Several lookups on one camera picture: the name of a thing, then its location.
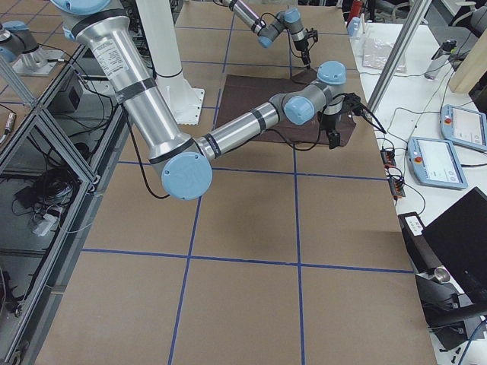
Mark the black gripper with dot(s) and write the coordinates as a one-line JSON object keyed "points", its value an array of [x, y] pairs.
{"points": [[300, 46], [329, 122]]}

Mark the brown t-shirt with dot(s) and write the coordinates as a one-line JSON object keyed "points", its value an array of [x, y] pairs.
{"points": [[293, 108]]}

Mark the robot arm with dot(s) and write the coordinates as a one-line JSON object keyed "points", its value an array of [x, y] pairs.
{"points": [[288, 21], [183, 162]]}

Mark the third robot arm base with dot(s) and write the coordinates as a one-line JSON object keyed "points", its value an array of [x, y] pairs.
{"points": [[29, 58]]}

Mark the red cylinder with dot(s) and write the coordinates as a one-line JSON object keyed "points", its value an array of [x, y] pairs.
{"points": [[355, 8]]}

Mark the clear plastic bag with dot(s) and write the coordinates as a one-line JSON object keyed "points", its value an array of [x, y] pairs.
{"points": [[375, 53]]}

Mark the near teach pendant tablet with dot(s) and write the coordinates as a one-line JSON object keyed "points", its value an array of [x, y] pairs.
{"points": [[435, 163]]}

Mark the teach pendant tablet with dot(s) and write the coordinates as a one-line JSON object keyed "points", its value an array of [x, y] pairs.
{"points": [[435, 163], [464, 127]]}

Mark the far teach pendant tablet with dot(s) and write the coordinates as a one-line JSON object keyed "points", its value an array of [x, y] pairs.
{"points": [[464, 127]]}

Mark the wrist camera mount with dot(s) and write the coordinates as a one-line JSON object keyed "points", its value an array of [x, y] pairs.
{"points": [[312, 34], [352, 104]]}

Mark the aluminium frame post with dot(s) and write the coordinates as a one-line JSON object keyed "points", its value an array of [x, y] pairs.
{"points": [[416, 14]]}

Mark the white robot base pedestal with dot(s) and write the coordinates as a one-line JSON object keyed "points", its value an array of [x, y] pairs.
{"points": [[184, 101]]}

